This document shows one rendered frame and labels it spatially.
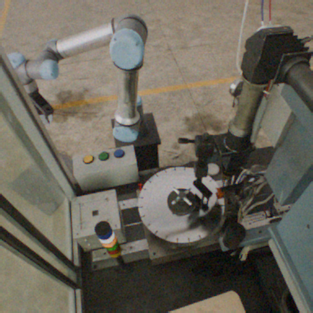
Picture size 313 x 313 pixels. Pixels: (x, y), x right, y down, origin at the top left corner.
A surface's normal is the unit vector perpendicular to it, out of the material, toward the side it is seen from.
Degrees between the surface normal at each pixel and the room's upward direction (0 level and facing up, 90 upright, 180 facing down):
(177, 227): 0
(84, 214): 0
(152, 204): 0
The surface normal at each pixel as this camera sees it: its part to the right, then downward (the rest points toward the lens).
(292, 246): -0.90, -0.01
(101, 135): 0.01, -0.55
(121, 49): -0.04, 0.75
